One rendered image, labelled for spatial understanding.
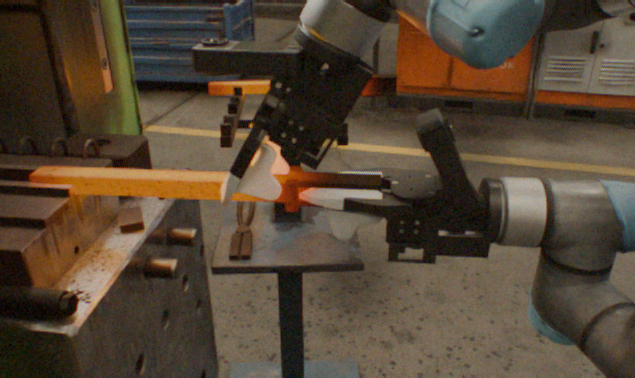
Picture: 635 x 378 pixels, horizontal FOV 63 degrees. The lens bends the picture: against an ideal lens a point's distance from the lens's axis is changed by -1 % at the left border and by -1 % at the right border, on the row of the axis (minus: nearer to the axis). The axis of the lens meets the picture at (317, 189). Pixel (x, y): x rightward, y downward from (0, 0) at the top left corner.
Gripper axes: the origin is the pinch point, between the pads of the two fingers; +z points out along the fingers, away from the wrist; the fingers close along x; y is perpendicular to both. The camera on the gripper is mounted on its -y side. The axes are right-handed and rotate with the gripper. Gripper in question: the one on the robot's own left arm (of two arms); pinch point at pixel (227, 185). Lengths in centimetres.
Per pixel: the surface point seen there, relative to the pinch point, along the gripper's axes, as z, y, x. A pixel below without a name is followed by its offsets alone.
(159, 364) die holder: 30.6, 3.4, -0.8
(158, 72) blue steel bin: 151, -99, 357
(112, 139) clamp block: 12.8, -18.6, 17.2
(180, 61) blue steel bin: 133, -86, 356
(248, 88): 11, -7, 60
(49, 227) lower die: 10.8, -14.5, -7.4
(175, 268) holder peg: 14.7, -0.8, 0.4
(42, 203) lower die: 10.8, -17.1, -4.5
